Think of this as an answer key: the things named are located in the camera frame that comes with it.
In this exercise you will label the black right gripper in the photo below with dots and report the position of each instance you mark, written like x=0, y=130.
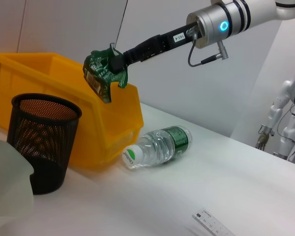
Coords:
x=167, y=40

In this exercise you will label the green plastic wrapper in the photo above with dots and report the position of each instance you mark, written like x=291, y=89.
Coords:
x=98, y=73

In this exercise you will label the clear green-label water bottle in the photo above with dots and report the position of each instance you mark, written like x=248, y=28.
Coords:
x=162, y=145

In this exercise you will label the black mesh pen holder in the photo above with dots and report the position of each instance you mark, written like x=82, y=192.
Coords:
x=44, y=147

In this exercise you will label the translucent green wavy fruit plate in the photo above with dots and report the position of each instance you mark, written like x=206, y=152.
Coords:
x=7, y=191

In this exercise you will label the clear plastic ruler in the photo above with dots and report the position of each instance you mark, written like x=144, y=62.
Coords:
x=211, y=223

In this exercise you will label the yellow plastic bin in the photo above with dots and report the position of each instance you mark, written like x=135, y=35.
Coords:
x=96, y=127

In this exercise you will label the white humanoid robot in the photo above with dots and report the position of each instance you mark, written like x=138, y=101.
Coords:
x=290, y=118

